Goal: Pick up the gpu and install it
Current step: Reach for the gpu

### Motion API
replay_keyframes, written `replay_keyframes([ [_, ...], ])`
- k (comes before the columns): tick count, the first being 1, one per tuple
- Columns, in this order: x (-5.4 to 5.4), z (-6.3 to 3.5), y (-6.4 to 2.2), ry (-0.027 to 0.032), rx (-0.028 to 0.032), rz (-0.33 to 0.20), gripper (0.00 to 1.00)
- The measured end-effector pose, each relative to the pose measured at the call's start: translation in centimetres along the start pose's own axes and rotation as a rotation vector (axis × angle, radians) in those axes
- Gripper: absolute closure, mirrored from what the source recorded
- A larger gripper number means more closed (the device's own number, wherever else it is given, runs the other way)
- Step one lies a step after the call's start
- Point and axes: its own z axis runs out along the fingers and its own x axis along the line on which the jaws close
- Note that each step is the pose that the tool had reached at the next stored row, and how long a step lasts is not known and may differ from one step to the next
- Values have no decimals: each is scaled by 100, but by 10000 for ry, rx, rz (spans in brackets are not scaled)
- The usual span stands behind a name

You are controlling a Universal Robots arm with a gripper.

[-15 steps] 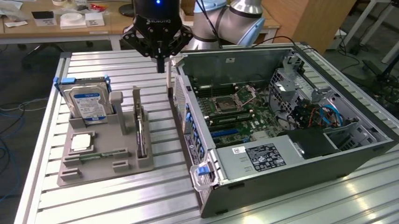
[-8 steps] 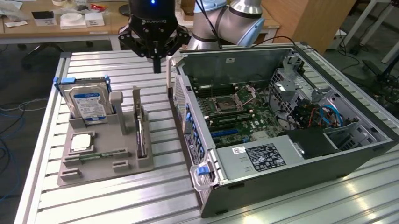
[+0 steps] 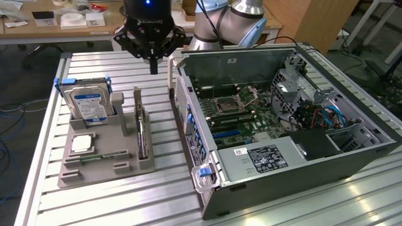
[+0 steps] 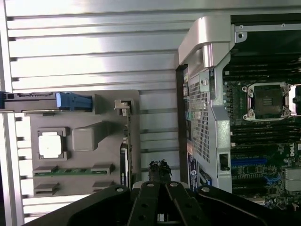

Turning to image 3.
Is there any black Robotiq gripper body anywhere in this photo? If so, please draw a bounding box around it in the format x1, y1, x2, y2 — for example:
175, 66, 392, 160
121, 0, 176, 61

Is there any graphics card with metal bracket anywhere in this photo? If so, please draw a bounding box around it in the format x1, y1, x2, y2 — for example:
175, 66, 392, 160
133, 86, 151, 162

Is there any plain white box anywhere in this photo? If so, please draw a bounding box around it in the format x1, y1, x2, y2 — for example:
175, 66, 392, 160
84, 12, 105, 28

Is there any red packet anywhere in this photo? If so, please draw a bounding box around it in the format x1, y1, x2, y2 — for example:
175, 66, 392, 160
89, 2, 108, 13

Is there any beige card retention bar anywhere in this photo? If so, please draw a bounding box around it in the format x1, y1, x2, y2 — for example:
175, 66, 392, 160
167, 52, 187, 91

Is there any white box round recess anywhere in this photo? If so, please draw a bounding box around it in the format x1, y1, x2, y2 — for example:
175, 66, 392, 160
60, 13, 86, 30

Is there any white box black top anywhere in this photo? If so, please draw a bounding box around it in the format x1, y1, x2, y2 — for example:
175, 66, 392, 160
30, 11, 57, 27

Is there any blue disk caddy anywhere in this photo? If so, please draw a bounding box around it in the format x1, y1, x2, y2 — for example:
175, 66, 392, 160
53, 75, 113, 118

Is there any black office chair base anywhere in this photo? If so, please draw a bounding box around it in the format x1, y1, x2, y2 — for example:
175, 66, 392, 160
18, 41, 95, 70

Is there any wooden desk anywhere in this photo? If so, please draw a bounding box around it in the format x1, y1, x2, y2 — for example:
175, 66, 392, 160
0, 0, 283, 45

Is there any hard disk blue label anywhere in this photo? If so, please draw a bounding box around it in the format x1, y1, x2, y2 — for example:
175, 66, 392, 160
58, 82, 111, 125

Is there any metal socket cover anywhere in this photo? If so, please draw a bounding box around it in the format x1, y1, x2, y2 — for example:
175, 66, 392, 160
235, 85, 261, 107

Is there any CPU socket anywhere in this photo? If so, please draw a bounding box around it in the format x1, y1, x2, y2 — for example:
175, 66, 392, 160
212, 96, 243, 116

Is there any clear plastic bag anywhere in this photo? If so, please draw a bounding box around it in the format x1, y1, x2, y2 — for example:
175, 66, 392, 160
0, 0, 30, 21

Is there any installed RAM stick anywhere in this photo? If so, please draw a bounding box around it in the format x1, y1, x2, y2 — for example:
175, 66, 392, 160
209, 114, 253, 123

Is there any perforated metal disk bay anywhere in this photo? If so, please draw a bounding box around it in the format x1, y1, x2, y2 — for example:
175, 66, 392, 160
269, 68, 316, 132

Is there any wooden cabinet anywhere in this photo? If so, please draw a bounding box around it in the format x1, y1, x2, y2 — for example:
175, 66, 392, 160
261, 0, 360, 54

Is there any blue expansion slot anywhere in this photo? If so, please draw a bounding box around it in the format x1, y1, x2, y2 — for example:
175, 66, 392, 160
212, 130, 239, 139

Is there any green motherboard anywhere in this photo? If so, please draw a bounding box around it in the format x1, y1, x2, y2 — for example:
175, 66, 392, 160
189, 77, 292, 151

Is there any grey printed parts rack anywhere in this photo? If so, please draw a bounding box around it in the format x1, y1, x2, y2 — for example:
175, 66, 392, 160
57, 92, 157, 189

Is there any silver CPU chip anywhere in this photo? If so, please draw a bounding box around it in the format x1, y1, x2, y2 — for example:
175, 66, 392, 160
70, 136, 95, 153

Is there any green RAM stick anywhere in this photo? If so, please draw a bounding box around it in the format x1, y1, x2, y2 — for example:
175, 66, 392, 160
80, 152, 123, 162

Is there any grey power supply unit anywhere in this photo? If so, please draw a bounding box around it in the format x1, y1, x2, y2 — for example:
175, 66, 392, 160
216, 136, 307, 183

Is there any grey case latch blue tab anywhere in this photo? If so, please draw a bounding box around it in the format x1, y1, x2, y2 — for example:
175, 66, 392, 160
191, 164, 217, 193

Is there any black power supply label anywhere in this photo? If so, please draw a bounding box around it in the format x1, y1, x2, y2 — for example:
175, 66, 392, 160
247, 144, 288, 174

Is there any black plastic shroud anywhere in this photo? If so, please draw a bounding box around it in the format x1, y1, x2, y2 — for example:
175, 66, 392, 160
288, 129, 344, 162

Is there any black equipment stand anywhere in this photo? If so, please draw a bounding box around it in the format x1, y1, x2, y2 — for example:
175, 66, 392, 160
363, 60, 402, 95

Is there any open dark grey PC case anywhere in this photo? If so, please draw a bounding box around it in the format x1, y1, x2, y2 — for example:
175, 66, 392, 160
168, 42, 396, 221

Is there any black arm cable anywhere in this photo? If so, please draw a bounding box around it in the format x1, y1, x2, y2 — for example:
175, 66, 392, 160
196, 0, 224, 48

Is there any black power cable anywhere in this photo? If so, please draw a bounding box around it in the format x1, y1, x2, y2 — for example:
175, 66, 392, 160
251, 35, 319, 52

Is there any grey floor cable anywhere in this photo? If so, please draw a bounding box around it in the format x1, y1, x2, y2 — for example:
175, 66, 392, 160
0, 98, 49, 113

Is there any red wire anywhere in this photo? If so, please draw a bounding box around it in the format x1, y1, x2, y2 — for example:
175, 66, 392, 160
308, 107, 326, 129

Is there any white desk frame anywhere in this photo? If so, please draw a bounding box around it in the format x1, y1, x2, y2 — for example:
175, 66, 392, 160
343, 0, 402, 64

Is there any blue data wire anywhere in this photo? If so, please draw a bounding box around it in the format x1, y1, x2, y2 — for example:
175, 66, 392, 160
323, 105, 347, 129

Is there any blue floor cable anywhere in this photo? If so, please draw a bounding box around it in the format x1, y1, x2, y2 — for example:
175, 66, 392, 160
0, 110, 25, 203

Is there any silver drive bay bracket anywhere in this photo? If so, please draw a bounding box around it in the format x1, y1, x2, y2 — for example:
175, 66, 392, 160
314, 87, 380, 151

